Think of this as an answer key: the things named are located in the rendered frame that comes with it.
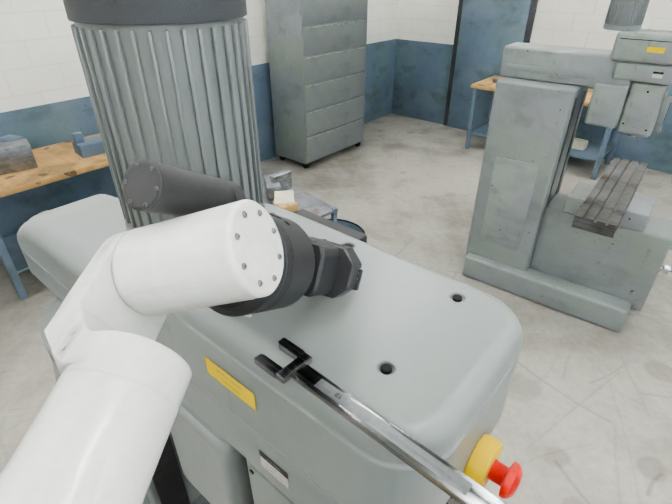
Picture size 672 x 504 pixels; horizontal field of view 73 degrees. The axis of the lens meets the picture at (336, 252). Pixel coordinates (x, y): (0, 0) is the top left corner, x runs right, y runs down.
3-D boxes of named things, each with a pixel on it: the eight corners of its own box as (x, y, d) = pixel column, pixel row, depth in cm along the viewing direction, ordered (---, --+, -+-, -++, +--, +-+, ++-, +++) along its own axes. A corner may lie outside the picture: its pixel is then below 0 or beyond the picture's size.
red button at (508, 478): (522, 483, 50) (530, 460, 48) (507, 511, 47) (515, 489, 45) (493, 464, 52) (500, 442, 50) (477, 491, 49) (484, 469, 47)
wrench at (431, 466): (512, 498, 33) (514, 492, 33) (487, 541, 31) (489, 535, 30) (284, 342, 47) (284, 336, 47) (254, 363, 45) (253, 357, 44)
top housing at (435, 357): (515, 402, 60) (544, 307, 52) (407, 572, 43) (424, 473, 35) (271, 271, 86) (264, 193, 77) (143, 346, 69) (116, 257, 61)
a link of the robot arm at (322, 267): (253, 290, 53) (182, 298, 42) (271, 209, 53) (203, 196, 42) (351, 322, 49) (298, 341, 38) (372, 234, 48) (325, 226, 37)
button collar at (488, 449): (497, 465, 53) (508, 432, 49) (474, 505, 49) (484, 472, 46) (481, 455, 54) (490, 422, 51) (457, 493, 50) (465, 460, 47)
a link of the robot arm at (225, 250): (322, 303, 37) (240, 320, 27) (215, 319, 41) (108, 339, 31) (300, 167, 38) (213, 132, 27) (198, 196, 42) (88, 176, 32)
